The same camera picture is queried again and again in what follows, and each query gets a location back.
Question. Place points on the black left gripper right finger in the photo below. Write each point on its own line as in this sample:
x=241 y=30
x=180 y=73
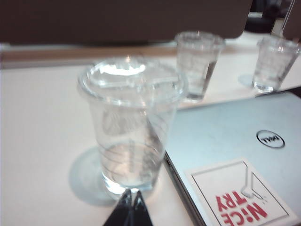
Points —
x=141 y=212

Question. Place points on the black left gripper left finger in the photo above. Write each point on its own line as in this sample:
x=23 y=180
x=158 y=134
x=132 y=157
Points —
x=122 y=212

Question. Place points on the tall clear plastic lidded cup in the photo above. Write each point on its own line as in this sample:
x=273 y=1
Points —
x=131 y=122

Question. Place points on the silver Dell laptop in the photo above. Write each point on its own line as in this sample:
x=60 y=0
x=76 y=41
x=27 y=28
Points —
x=223 y=131

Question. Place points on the clear cup with white label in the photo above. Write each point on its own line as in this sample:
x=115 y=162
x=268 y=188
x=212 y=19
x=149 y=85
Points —
x=200 y=68

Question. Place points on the short clear cup, crumpled lid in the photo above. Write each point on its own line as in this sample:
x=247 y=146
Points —
x=272 y=63

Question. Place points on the white Nice Try sticker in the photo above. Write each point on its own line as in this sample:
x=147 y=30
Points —
x=223 y=193

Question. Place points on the wide brown desk partition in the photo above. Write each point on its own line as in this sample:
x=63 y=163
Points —
x=117 y=21

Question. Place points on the black mouse pad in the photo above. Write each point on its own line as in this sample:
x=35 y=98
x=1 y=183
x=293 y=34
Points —
x=297 y=93

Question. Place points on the narrow brown white-edged partition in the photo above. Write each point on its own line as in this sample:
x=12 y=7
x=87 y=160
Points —
x=295 y=21

